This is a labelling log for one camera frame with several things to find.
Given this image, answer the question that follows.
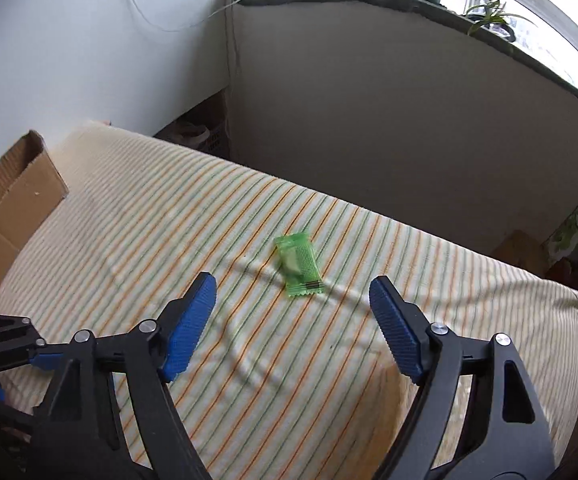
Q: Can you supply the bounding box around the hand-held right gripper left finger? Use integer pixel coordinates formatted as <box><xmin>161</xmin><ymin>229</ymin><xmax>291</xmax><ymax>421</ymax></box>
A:
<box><xmin>29</xmin><ymin>271</ymin><xmax>218</xmax><ymax>480</ymax></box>

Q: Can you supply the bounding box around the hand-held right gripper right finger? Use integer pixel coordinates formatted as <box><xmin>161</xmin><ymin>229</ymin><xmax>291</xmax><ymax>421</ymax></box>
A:
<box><xmin>369</xmin><ymin>275</ymin><xmax>557</xmax><ymax>480</ymax></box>

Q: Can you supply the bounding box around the patterned green candy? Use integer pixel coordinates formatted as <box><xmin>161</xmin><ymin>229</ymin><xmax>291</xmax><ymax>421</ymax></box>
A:
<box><xmin>275</xmin><ymin>230</ymin><xmax>324</xmax><ymax>297</ymax></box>

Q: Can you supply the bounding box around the cardboard box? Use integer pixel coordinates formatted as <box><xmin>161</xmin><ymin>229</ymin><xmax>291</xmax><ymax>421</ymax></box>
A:
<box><xmin>0</xmin><ymin>130</ymin><xmax>70</xmax><ymax>313</ymax></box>

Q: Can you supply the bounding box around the brown cardboard carton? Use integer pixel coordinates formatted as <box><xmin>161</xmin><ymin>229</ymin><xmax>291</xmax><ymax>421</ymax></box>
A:
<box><xmin>489</xmin><ymin>230</ymin><xmax>550</xmax><ymax>276</ymax></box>

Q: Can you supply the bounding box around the lattice storage crate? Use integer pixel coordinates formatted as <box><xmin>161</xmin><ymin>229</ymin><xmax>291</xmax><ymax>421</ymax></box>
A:
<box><xmin>201</xmin><ymin>125</ymin><xmax>230</xmax><ymax>158</ymax></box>

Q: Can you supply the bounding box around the white cabinet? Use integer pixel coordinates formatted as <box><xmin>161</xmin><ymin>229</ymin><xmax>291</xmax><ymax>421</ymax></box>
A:
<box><xmin>0</xmin><ymin>0</ymin><xmax>232</xmax><ymax>181</ymax></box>

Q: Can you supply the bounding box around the small potted plant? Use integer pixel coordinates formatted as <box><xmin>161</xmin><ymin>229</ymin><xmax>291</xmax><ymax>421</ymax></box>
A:
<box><xmin>461</xmin><ymin>0</ymin><xmax>537</xmax><ymax>43</ymax></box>

